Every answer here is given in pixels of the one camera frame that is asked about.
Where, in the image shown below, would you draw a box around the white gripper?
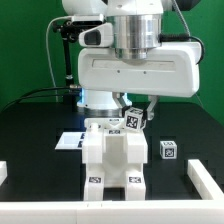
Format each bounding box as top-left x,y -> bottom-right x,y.
78,42 -> 201,120

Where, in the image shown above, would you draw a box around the white marker cube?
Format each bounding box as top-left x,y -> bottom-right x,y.
124,107 -> 146,132
160,141 -> 177,159

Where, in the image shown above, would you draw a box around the white chair seat block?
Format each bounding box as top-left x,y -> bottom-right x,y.
82,128 -> 148,188

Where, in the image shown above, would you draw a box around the white chair back frame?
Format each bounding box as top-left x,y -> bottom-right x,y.
84,117 -> 130,134

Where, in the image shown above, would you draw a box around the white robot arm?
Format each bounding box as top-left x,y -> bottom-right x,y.
62,0 -> 204,119

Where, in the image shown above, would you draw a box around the white small block left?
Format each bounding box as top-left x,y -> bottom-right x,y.
0,161 -> 7,186

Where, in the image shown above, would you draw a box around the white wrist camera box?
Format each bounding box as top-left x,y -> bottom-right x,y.
79,22 -> 114,48

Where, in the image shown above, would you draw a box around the white marker base plate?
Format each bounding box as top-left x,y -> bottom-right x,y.
55,132 -> 85,150

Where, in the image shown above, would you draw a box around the black cables at base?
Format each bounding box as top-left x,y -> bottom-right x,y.
0,85 -> 82,113

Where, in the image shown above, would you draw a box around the black camera on stand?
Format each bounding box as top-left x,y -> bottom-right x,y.
51,13 -> 105,112

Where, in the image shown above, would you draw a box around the white camera cable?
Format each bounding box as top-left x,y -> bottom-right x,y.
45,15 -> 73,103

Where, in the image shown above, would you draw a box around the white border wall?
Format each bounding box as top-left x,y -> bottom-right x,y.
0,159 -> 224,224

